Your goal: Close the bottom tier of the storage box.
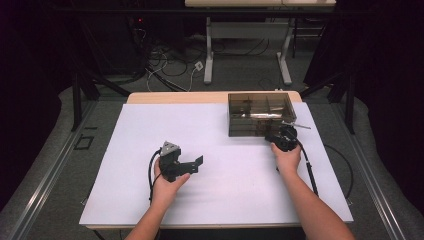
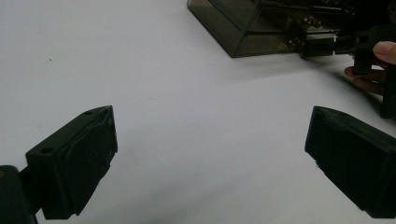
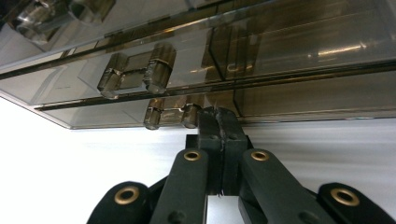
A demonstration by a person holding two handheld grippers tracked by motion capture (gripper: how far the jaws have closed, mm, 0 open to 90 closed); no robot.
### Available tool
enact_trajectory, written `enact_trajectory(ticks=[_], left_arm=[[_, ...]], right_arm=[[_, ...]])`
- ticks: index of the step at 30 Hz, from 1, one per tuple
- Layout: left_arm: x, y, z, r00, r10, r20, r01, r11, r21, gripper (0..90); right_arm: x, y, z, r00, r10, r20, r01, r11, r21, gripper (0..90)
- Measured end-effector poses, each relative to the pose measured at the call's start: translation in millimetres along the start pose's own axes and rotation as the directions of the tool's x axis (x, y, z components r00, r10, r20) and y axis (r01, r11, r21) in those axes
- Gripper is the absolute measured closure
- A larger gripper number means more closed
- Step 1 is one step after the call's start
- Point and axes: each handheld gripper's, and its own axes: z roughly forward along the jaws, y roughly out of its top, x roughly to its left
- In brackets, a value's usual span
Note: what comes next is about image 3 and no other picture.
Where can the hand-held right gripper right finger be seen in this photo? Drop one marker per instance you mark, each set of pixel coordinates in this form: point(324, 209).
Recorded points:
point(232, 137)

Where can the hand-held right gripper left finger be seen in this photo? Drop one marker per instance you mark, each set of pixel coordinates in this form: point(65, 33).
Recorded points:
point(213, 137)

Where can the smoky clear pull-out drawer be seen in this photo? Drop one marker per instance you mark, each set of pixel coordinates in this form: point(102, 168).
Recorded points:
point(311, 96)

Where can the smoky clear drawer box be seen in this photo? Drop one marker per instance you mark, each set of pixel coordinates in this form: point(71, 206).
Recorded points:
point(280, 37)

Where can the white table cover sheet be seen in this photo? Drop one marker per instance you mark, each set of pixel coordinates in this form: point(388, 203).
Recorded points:
point(62, 171)

